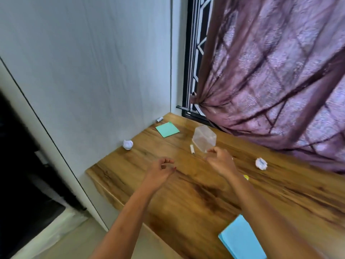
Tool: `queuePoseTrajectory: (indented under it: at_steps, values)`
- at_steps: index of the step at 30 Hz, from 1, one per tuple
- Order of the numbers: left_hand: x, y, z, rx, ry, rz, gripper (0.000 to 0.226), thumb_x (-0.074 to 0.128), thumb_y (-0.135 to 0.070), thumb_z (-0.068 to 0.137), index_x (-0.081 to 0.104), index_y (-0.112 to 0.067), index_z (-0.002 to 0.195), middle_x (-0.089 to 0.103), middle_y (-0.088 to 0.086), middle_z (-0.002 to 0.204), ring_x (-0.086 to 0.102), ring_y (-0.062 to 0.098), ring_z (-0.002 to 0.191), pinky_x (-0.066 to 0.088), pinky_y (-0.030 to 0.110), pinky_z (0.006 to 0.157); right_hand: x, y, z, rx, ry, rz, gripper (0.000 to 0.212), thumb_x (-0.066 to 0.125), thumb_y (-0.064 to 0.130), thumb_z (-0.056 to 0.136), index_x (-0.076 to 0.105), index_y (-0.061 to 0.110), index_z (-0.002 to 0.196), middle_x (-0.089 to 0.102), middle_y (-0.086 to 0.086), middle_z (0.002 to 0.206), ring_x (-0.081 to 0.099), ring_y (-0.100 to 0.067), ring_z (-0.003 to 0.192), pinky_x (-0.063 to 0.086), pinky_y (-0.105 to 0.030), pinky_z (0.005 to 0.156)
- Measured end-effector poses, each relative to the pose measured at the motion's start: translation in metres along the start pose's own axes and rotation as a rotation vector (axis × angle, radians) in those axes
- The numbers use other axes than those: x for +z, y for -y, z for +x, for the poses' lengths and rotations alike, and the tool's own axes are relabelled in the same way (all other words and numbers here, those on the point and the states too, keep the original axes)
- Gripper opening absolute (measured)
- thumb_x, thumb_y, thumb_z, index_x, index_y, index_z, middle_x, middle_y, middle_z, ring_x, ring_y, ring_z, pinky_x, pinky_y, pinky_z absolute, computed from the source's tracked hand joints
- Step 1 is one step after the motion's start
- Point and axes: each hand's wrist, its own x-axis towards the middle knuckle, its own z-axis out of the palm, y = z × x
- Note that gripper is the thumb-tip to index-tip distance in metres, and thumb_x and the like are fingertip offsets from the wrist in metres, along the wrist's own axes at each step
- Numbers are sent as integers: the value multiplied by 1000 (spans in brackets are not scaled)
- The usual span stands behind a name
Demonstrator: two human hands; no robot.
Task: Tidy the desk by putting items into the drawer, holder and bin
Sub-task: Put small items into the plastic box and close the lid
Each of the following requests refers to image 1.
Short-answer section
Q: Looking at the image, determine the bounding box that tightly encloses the person's right hand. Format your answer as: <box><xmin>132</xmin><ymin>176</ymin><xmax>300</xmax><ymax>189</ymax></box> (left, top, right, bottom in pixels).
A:
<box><xmin>204</xmin><ymin>147</ymin><xmax>239</xmax><ymax>178</ymax></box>

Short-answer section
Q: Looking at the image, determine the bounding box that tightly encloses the person's left hand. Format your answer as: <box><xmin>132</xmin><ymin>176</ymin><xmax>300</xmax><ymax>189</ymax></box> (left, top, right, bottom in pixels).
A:
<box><xmin>141</xmin><ymin>157</ymin><xmax>177</xmax><ymax>192</ymax></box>

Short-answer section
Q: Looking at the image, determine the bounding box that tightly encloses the clear plastic container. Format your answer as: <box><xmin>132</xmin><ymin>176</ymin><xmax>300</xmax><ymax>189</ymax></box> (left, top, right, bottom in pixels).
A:
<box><xmin>192</xmin><ymin>125</ymin><xmax>217</xmax><ymax>154</ymax></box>

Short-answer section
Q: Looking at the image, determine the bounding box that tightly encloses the green sticky note pad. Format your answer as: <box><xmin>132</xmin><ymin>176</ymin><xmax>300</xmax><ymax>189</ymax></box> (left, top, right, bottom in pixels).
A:
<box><xmin>155</xmin><ymin>122</ymin><xmax>180</xmax><ymax>138</ymax></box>

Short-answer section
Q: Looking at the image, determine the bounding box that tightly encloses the light blue sticky note pad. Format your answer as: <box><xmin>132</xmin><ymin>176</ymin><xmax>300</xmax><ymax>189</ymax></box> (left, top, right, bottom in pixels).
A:
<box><xmin>217</xmin><ymin>214</ymin><xmax>267</xmax><ymax>259</ymax></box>

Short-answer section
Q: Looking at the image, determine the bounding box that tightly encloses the person's left forearm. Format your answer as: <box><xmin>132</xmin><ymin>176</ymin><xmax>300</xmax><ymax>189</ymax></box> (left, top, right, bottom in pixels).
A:
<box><xmin>89</xmin><ymin>183</ymin><xmax>162</xmax><ymax>259</ymax></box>

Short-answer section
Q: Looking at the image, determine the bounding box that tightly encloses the person's right forearm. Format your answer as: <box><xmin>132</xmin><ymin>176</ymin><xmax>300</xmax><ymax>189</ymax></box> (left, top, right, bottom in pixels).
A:
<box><xmin>229</xmin><ymin>172</ymin><xmax>324</xmax><ymax>259</ymax></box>

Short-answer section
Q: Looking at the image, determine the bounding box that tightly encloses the purple patterned curtain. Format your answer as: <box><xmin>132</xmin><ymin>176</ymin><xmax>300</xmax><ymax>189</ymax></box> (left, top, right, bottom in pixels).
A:
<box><xmin>189</xmin><ymin>0</ymin><xmax>345</xmax><ymax>176</ymax></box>

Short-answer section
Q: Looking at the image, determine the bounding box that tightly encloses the black chair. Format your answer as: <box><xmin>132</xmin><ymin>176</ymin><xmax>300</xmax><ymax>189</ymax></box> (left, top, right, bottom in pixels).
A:
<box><xmin>0</xmin><ymin>148</ymin><xmax>87</xmax><ymax>258</ymax></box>

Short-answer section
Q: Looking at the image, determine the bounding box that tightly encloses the black window frame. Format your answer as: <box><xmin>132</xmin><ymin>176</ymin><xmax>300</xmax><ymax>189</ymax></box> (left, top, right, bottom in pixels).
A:
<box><xmin>176</xmin><ymin>0</ymin><xmax>216</xmax><ymax>127</ymax></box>

